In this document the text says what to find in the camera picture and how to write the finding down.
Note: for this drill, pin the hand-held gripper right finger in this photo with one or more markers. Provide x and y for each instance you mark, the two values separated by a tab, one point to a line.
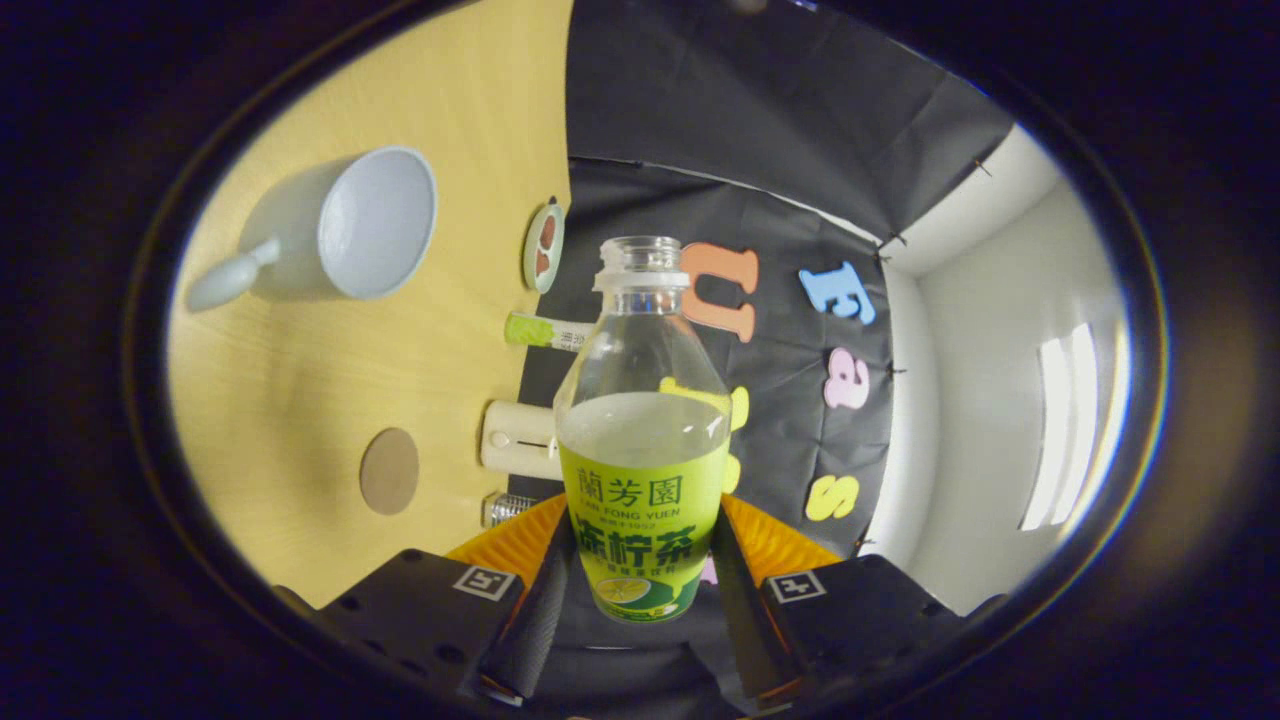
745	620

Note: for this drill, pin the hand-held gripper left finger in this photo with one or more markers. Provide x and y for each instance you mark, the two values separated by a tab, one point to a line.
535	625

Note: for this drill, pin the green label juice bottle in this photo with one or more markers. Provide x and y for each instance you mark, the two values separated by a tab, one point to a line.
640	480

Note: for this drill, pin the round brown coaster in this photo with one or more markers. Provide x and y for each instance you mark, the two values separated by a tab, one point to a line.
389	471

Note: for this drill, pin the white cup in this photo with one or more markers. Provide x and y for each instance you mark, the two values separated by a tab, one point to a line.
290	250

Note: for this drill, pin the capped green label bottle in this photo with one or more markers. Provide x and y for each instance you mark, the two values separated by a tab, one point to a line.
535	331

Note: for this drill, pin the white toaster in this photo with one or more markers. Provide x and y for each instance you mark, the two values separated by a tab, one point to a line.
520	440

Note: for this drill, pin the wooden table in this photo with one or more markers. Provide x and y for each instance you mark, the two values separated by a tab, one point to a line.
300	380

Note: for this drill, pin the pale green plate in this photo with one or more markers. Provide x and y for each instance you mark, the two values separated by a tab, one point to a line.
530	262

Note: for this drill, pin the large ceiling light panel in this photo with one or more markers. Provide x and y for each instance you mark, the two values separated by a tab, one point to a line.
1060	430

